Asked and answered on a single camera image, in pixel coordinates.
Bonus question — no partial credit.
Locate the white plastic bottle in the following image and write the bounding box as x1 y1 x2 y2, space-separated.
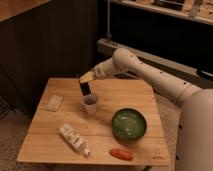
59 124 91 157

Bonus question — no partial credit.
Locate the green ceramic bowl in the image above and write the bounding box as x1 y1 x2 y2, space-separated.
111 108 147 140

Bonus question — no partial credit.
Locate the red orange oblong object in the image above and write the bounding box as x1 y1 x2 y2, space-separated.
109 149 133 161

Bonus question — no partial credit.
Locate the grey metal beam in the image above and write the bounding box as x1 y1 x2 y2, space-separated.
97 38 213 88

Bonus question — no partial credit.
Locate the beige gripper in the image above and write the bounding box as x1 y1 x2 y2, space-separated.
79 71 95 96

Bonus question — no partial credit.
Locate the wooden table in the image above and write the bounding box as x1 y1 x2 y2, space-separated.
17 78 170 166

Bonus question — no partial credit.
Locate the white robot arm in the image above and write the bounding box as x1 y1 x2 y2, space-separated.
79 48 213 171

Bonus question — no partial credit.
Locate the wooden shelf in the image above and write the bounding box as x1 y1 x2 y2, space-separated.
112 0 213 26

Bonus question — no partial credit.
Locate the vertical metal pole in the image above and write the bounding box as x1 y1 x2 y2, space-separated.
107 0 111 42

